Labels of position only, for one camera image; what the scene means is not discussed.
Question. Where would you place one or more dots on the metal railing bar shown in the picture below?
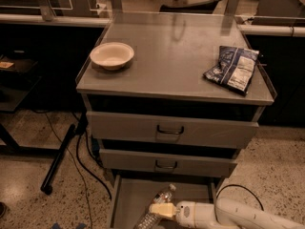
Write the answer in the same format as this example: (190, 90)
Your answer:
(89, 22)

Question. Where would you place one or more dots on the grey drawer cabinet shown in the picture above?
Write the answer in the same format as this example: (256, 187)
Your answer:
(165, 77)

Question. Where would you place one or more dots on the clear plastic water bottle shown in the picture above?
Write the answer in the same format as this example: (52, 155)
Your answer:
(148, 220)

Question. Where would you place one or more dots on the black stand leg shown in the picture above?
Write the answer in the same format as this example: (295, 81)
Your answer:
(46, 187)

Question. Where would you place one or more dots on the white bowl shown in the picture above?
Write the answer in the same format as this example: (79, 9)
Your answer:
(111, 56)

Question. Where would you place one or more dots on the blue white chip bag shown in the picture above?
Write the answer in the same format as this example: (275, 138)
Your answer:
(234, 69)

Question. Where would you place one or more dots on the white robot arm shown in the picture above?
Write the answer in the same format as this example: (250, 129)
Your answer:
(225, 213)

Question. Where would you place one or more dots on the top grey drawer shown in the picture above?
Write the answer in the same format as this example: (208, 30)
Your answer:
(173, 130)

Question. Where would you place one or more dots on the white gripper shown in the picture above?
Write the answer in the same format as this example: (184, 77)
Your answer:
(185, 213)

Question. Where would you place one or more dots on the dark side table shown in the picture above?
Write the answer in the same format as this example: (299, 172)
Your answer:
(17, 79)

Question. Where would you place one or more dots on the middle grey drawer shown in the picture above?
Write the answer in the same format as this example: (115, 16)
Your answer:
(169, 164)

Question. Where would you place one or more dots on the bottom open grey drawer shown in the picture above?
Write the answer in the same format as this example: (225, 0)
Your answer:
(133, 193)

